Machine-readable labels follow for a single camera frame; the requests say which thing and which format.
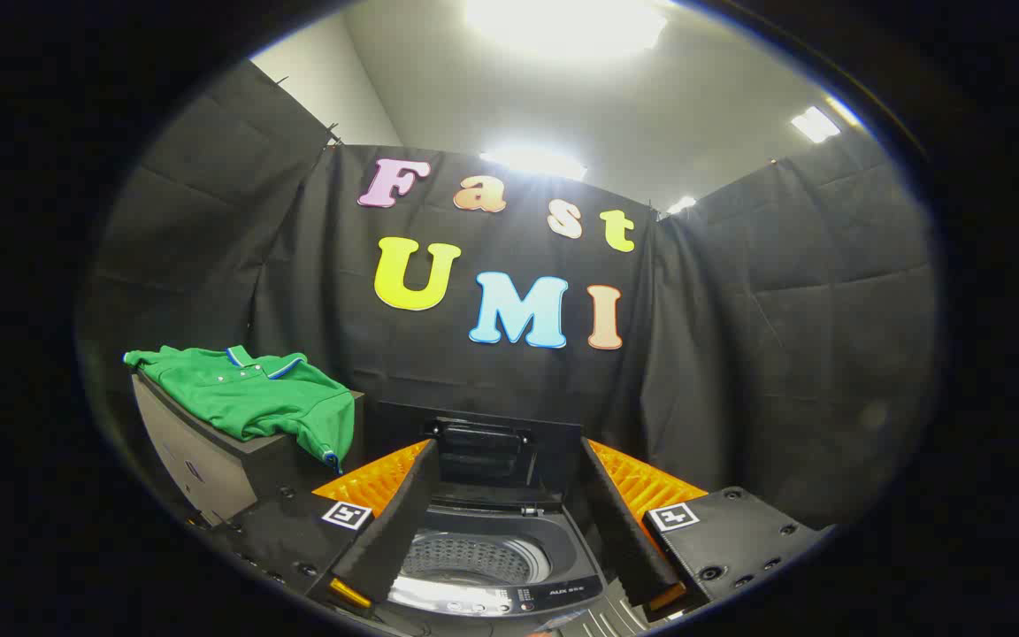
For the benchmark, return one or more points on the green polo shirt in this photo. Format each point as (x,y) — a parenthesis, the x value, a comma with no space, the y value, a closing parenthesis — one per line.
(244,398)

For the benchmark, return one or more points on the black backdrop cloth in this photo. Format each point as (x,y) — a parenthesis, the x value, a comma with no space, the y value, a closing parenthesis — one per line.
(739,354)

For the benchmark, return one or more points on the large round ceiling light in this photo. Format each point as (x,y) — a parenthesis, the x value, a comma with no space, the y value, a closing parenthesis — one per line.
(563,22)

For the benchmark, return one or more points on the small ceiling light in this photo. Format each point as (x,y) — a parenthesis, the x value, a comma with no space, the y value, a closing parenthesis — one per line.
(682,205)

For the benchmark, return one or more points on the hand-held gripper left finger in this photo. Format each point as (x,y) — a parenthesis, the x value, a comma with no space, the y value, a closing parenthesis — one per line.
(394,522)

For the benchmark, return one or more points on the long ceiling light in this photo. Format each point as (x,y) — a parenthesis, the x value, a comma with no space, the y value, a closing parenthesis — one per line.
(534,162)

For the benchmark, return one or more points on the dark grey washing machine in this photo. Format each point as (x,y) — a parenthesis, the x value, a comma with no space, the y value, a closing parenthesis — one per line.
(563,548)

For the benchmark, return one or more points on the grey cabinet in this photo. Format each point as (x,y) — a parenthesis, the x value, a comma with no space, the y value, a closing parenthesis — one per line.
(200,460)

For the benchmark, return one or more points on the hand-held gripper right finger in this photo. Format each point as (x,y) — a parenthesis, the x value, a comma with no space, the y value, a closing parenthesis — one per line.
(620,522)

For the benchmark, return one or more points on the rectangular ceiling light panel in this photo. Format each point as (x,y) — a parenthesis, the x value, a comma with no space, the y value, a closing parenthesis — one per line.
(815,124)

